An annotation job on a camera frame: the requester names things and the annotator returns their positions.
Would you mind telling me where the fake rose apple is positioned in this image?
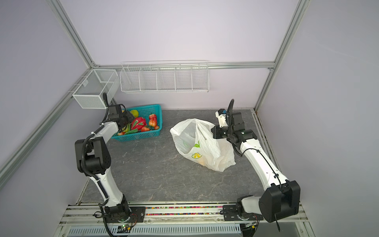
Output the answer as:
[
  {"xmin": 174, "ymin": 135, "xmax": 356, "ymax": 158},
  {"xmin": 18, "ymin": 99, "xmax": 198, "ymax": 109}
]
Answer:
[{"xmin": 149, "ymin": 118, "xmax": 158, "ymax": 127}]

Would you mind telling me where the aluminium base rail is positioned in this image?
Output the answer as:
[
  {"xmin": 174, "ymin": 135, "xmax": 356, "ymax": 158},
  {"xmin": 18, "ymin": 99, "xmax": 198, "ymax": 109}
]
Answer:
[{"xmin": 54, "ymin": 201, "xmax": 315, "ymax": 237}]

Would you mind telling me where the white mesh box basket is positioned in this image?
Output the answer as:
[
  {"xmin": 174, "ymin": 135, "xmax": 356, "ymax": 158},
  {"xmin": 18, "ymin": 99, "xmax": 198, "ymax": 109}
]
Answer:
[{"xmin": 73, "ymin": 69, "xmax": 120, "ymax": 109}]

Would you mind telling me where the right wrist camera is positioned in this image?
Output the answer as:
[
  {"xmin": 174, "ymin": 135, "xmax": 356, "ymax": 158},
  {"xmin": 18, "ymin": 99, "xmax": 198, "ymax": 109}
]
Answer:
[{"xmin": 215, "ymin": 109, "xmax": 228, "ymax": 127}]

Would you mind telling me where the red pink fake apple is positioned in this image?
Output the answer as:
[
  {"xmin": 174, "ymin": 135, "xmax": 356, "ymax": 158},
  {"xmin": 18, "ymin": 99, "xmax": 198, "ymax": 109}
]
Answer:
[{"xmin": 149, "ymin": 114, "xmax": 157, "ymax": 120}]

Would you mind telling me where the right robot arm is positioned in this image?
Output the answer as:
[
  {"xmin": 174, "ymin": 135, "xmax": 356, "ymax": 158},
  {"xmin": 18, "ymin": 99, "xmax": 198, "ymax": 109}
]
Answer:
[{"xmin": 211, "ymin": 99, "xmax": 301, "ymax": 237}]

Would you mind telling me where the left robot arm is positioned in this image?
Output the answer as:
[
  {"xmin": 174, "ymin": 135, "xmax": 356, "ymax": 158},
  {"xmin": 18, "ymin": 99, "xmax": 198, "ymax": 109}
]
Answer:
[{"xmin": 75, "ymin": 92, "xmax": 134, "ymax": 223}]

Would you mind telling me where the yellow fake lemon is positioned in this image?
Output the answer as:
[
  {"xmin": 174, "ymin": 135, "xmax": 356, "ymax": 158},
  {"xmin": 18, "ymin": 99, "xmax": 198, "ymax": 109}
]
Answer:
[{"xmin": 130, "ymin": 110, "xmax": 139, "ymax": 118}]

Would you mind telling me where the white plastic bag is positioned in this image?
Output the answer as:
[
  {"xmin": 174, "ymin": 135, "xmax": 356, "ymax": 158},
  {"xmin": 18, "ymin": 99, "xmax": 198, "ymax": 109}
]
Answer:
[{"xmin": 170, "ymin": 118, "xmax": 235, "ymax": 172}]

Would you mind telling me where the white wire shelf basket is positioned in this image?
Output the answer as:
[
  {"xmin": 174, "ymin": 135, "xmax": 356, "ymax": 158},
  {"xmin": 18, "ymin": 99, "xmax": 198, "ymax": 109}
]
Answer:
[{"xmin": 119, "ymin": 60, "xmax": 210, "ymax": 93}]

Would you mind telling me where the teal plastic basket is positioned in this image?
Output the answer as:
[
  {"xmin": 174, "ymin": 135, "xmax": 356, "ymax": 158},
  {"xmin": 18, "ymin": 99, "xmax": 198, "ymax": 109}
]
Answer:
[{"xmin": 111, "ymin": 104, "xmax": 163, "ymax": 142}]

